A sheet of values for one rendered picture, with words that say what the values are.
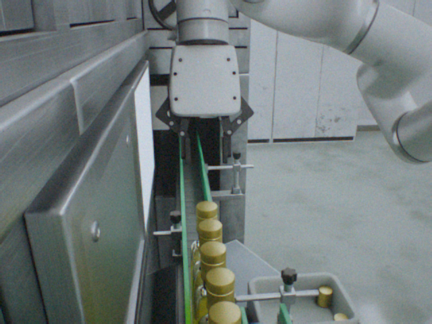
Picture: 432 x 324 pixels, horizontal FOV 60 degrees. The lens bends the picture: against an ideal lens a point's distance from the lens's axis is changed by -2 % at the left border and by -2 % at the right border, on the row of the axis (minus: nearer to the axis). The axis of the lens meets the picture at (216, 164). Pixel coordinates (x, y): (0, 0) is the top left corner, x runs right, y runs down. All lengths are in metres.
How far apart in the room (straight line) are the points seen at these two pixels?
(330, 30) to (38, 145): 0.44
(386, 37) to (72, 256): 0.48
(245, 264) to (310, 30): 0.75
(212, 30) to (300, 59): 3.85
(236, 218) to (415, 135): 1.11
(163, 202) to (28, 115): 1.33
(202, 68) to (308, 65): 3.90
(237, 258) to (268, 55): 3.30
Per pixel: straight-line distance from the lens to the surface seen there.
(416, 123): 0.62
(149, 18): 1.39
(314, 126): 4.60
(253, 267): 1.16
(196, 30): 0.54
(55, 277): 0.32
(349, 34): 0.58
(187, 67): 0.54
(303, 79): 4.42
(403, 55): 0.60
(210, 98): 0.54
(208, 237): 0.54
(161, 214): 1.59
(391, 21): 0.59
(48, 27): 0.40
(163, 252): 1.69
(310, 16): 0.64
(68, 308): 0.33
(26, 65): 0.32
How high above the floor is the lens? 1.45
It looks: 22 degrees down
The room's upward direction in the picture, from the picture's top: straight up
